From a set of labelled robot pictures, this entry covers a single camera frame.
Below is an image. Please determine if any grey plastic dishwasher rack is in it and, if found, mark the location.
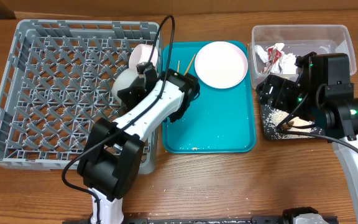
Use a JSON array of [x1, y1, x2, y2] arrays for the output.
[[0, 19, 159, 170]]

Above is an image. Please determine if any white paper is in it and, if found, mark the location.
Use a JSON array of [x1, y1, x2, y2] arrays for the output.
[[255, 43, 297, 75]]

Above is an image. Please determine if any teal plastic tray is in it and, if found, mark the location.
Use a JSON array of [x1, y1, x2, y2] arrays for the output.
[[162, 40, 257, 154]]

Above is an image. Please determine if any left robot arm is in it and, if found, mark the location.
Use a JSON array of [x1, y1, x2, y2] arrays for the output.
[[77, 63, 200, 223]]

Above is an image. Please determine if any white round plate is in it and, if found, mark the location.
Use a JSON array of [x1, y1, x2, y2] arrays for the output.
[[195, 41, 248, 89]]

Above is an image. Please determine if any clear plastic bin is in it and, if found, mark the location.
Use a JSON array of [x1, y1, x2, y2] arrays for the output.
[[248, 24, 357, 88]]

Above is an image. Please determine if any black waste bin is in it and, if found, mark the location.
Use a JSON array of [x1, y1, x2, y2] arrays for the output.
[[259, 99, 329, 141]]

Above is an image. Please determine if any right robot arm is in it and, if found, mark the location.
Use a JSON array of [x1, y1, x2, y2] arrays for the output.
[[256, 52, 358, 222]]

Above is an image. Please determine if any white rice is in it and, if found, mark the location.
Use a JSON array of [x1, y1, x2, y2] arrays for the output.
[[264, 107, 316, 139]]

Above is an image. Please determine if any brown food piece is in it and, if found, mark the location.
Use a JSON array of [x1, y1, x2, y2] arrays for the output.
[[284, 121, 293, 129]]

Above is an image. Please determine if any red wrapper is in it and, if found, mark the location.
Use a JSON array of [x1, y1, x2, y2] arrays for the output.
[[261, 47, 283, 75]]

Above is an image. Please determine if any grey bowl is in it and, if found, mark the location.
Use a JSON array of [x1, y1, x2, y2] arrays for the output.
[[111, 68, 138, 104]]

